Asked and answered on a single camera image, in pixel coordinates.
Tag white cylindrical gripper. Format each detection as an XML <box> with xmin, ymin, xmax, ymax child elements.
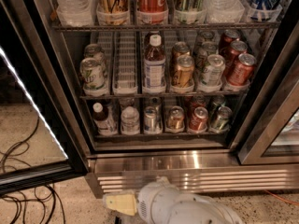
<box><xmin>103</xmin><ymin>176</ymin><xmax>184</xmax><ymax>224</ymax></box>

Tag clear water bottle bottom shelf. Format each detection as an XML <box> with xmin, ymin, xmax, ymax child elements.
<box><xmin>121</xmin><ymin>106</ymin><xmax>140</xmax><ymax>135</ymax></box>

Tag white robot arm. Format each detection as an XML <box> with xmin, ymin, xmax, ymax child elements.
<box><xmin>103</xmin><ymin>176</ymin><xmax>244</xmax><ymax>224</ymax></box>

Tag silver can bottom shelf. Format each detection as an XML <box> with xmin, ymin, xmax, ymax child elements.
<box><xmin>144</xmin><ymin>106</ymin><xmax>162</xmax><ymax>134</ymax></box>

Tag brown tea bottle bottom shelf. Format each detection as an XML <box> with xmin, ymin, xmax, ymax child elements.
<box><xmin>93</xmin><ymin>103</ymin><xmax>118</xmax><ymax>136</ymax></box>

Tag brown tea bottle shelf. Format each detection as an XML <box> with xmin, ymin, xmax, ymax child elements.
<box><xmin>143</xmin><ymin>35</ymin><xmax>166</xmax><ymax>93</ymax></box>
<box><xmin>93</xmin><ymin>103</ymin><xmax>118</xmax><ymax>136</ymax></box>

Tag gold can bottom shelf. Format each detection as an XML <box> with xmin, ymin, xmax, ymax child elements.
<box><xmin>166</xmin><ymin>105</ymin><xmax>185</xmax><ymax>133</ymax></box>

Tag gold can shelf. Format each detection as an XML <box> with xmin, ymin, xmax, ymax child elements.
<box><xmin>96</xmin><ymin>0</ymin><xmax>130</xmax><ymax>26</ymax></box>
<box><xmin>171</xmin><ymin>41</ymin><xmax>191</xmax><ymax>62</ymax></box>
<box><xmin>170</xmin><ymin>54</ymin><xmax>194</xmax><ymax>93</ymax></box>
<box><xmin>166</xmin><ymin>105</ymin><xmax>185</xmax><ymax>133</ymax></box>

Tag stainless steel fridge base grille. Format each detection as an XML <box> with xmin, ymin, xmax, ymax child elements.
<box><xmin>86</xmin><ymin>149</ymin><xmax>299</xmax><ymax>198</ymax></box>

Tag open glass fridge door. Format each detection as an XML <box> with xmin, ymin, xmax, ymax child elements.
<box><xmin>0</xmin><ymin>1</ymin><xmax>87</xmax><ymax>195</ymax></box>

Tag red can bottom shelf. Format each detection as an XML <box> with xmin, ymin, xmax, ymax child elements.
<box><xmin>188</xmin><ymin>106</ymin><xmax>208</xmax><ymax>133</ymax></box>

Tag green can bottom shelf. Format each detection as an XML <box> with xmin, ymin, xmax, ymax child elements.
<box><xmin>209</xmin><ymin>106</ymin><xmax>233</xmax><ymax>133</ymax></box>

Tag green white can middle shelf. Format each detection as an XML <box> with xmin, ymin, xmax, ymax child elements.
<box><xmin>80</xmin><ymin>58</ymin><xmax>105</xmax><ymax>97</ymax></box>

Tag gold can middle shelf front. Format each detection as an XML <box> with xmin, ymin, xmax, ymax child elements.
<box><xmin>170</xmin><ymin>54</ymin><xmax>194</xmax><ymax>93</ymax></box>

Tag brown tea bottle middle shelf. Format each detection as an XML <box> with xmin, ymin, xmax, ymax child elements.
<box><xmin>143</xmin><ymin>35</ymin><xmax>166</xmax><ymax>93</ymax></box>

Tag closed right fridge door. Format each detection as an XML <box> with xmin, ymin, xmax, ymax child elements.
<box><xmin>238</xmin><ymin>55</ymin><xmax>299</xmax><ymax>165</ymax></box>

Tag gold can middle shelf rear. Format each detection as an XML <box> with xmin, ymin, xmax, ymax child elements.
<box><xmin>171</xmin><ymin>41</ymin><xmax>191</xmax><ymax>62</ymax></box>

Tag red can middle shelf front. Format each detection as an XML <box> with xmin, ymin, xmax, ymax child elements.
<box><xmin>226</xmin><ymin>53</ymin><xmax>256</xmax><ymax>87</ymax></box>

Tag gold can top shelf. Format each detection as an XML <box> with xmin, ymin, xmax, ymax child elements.
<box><xmin>96</xmin><ymin>0</ymin><xmax>130</xmax><ymax>26</ymax></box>

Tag red can middle shelf rear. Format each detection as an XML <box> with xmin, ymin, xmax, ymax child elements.
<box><xmin>219</xmin><ymin>29</ymin><xmax>240</xmax><ymax>49</ymax></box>

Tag red cola can top shelf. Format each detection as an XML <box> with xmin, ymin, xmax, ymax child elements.
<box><xmin>137</xmin><ymin>0</ymin><xmax>167</xmax><ymax>24</ymax></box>

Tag clear water bottle top left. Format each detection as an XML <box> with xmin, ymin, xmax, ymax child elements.
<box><xmin>56</xmin><ymin>0</ymin><xmax>95</xmax><ymax>27</ymax></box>

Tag green striped can top shelf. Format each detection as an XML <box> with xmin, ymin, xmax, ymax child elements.
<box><xmin>174</xmin><ymin>0</ymin><xmax>206</xmax><ymax>24</ymax></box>

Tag clear water bottle top right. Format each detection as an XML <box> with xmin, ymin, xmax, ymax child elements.
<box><xmin>206</xmin><ymin>0</ymin><xmax>245</xmax><ymax>23</ymax></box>

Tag blue can top shelf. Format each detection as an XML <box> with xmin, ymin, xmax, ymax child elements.
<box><xmin>244</xmin><ymin>0</ymin><xmax>282</xmax><ymax>22</ymax></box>

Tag silver green can middle front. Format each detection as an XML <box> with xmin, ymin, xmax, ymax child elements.
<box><xmin>198</xmin><ymin>54</ymin><xmax>225</xmax><ymax>92</ymax></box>

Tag white can behind green can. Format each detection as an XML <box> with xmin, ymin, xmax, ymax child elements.
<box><xmin>84</xmin><ymin>43</ymin><xmax>107</xmax><ymax>68</ymax></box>

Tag black floor cables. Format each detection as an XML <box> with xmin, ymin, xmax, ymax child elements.
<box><xmin>0</xmin><ymin>117</ymin><xmax>66</xmax><ymax>224</ymax></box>

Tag middle wire shelf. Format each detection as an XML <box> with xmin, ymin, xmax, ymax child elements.
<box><xmin>79</xmin><ymin>91</ymin><xmax>248</xmax><ymax>100</ymax></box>

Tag wire shelf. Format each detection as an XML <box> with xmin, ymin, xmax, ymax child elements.
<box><xmin>79</xmin><ymin>91</ymin><xmax>248</xmax><ymax>100</ymax></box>
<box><xmin>52</xmin><ymin>21</ymin><xmax>280</xmax><ymax>32</ymax></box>

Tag orange floor cable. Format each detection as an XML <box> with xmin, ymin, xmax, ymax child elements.
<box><xmin>264</xmin><ymin>189</ymin><xmax>299</xmax><ymax>207</ymax></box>

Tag top wire shelf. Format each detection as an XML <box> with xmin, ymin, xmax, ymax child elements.
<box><xmin>52</xmin><ymin>21</ymin><xmax>280</xmax><ymax>32</ymax></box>

